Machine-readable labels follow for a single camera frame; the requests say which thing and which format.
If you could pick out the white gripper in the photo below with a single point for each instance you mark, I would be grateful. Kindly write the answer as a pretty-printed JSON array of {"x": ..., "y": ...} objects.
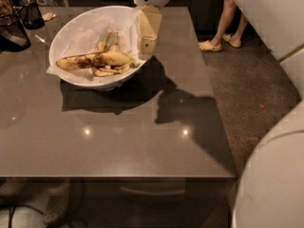
[{"x": 149, "y": 19}]

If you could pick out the spotted yellow banana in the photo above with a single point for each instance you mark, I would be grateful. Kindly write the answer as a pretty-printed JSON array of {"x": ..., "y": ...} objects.
[{"x": 95, "y": 59}]

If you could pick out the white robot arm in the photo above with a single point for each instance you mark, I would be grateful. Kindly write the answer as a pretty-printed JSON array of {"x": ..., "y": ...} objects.
[{"x": 271, "y": 188}]

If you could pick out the white oval bowl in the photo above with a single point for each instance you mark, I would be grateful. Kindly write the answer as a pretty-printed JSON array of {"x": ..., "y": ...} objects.
[{"x": 82, "y": 26}]

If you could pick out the left yellow clog shoe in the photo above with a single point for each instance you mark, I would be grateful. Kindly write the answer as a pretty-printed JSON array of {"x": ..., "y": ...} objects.
[{"x": 206, "y": 46}]

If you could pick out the yellow clog shoe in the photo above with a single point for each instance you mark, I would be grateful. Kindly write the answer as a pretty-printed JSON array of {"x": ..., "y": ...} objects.
[
  {"x": 206, "y": 46},
  {"x": 228, "y": 38}
]

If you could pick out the white paper liner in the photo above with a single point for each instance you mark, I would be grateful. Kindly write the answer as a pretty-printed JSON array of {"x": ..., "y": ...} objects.
[{"x": 126, "y": 26}]

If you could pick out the right yellow clog shoe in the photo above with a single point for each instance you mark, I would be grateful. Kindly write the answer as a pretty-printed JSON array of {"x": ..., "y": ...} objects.
[{"x": 228, "y": 38}]

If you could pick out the person's legs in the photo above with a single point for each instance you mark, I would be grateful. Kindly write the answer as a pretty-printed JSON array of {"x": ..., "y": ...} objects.
[{"x": 226, "y": 18}]

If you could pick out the small wrapper on table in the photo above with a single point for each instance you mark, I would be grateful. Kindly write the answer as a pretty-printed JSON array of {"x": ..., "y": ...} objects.
[{"x": 48, "y": 16}]

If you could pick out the black mesh pen cup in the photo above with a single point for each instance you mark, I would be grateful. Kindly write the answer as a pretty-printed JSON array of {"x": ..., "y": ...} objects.
[{"x": 29, "y": 14}]

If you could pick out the dark appliance at left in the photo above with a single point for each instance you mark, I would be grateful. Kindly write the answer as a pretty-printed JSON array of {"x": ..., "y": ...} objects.
[{"x": 13, "y": 36}]

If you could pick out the small red floor scrap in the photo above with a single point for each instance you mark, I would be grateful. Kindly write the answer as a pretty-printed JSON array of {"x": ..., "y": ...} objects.
[{"x": 262, "y": 106}]

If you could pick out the drawer handle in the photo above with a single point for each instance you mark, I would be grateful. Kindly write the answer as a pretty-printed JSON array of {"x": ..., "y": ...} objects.
[{"x": 155, "y": 193}]

